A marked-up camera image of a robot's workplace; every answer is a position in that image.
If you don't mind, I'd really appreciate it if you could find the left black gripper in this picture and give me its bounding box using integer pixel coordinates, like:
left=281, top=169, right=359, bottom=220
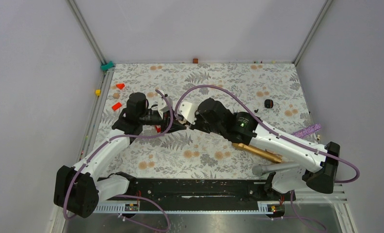
left=140, top=109, right=187, bottom=134

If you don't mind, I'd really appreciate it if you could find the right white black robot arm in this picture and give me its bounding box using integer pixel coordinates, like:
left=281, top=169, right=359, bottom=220
left=178, top=98, right=340, bottom=200

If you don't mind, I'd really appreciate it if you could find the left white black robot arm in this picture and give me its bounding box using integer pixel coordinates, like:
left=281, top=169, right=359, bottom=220
left=54, top=91, right=175, bottom=220

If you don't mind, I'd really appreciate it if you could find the black earbud case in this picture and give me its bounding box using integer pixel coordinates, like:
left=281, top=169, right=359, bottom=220
left=264, top=99, right=274, bottom=109

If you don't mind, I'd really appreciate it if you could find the red box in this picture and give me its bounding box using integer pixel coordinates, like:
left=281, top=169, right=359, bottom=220
left=155, top=125, right=161, bottom=133

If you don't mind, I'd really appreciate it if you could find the gold microphone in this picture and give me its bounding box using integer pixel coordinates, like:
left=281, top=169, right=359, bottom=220
left=232, top=143, right=282, bottom=164

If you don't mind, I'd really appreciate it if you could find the floral table mat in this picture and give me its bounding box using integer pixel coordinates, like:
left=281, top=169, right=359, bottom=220
left=94, top=63, right=313, bottom=179

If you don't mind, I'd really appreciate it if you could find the red flat block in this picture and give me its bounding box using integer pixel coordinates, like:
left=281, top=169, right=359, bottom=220
left=112, top=102, right=122, bottom=111

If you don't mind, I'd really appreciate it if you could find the red triangular block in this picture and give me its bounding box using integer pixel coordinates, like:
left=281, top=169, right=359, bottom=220
left=115, top=83, right=125, bottom=90

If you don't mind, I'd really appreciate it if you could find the grey microphone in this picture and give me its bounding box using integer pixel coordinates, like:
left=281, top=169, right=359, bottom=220
left=252, top=162, right=300, bottom=176

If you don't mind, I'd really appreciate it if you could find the purple glitter microphone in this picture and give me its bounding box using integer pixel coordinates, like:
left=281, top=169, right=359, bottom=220
left=292, top=124, right=322, bottom=139

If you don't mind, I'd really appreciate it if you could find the teal block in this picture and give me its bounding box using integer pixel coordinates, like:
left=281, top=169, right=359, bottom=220
left=100, top=61, right=114, bottom=71

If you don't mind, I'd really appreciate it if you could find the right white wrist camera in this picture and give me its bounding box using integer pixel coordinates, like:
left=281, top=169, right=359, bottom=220
left=178, top=101, right=198, bottom=125

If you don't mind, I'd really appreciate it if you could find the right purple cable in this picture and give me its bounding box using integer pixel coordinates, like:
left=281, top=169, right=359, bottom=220
left=174, top=84, right=361, bottom=233

